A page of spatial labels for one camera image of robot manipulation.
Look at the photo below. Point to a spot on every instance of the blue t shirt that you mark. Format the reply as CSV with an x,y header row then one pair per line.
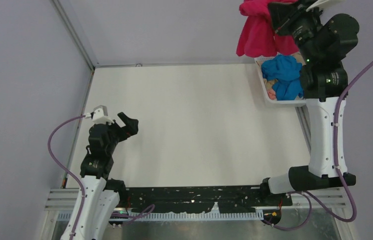
x,y
286,69

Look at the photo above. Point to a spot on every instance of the white plastic basket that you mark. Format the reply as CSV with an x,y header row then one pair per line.
x,y
298,102

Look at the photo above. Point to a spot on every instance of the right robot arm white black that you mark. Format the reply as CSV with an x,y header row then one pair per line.
x,y
325,86

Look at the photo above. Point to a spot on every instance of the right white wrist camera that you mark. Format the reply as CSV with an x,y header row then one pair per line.
x,y
323,4

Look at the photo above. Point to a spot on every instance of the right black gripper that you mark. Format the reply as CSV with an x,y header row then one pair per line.
x,y
283,16

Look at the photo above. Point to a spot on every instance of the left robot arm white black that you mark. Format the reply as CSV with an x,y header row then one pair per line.
x,y
98,195

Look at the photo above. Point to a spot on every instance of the white slotted cable duct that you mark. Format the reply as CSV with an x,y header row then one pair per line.
x,y
214,215

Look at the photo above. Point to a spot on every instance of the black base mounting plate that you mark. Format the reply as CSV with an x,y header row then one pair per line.
x,y
201,199

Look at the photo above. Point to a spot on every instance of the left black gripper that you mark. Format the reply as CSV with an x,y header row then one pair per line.
x,y
131,127

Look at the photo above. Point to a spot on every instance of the aluminium frame rail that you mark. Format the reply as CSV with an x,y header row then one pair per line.
x,y
333,198

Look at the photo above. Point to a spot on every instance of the beige t shirt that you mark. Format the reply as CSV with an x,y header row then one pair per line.
x,y
269,84

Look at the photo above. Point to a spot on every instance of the salmon pink t shirt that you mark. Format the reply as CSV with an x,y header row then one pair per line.
x,y
272,94

